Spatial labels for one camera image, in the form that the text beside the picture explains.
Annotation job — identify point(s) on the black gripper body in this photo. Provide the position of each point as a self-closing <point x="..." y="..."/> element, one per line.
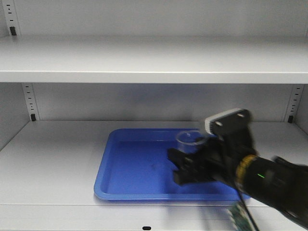
<point x="229" y="142"/>

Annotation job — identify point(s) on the clear beaker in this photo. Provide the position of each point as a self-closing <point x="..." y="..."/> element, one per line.
<point x="189" y="141"/>

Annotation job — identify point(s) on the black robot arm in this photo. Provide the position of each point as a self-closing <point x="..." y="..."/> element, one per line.
<point x="277" y="183"/>

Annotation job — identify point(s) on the upper white cabinet shelf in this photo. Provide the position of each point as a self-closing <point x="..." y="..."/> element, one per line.
<point x="153" y="60"/>

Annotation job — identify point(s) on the green circuit board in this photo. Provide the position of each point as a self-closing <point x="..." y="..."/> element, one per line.
<point x="239" y="218"/>

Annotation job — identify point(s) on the blue plastic tray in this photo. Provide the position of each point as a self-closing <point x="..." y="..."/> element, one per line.
<point x="135" y="167"/>

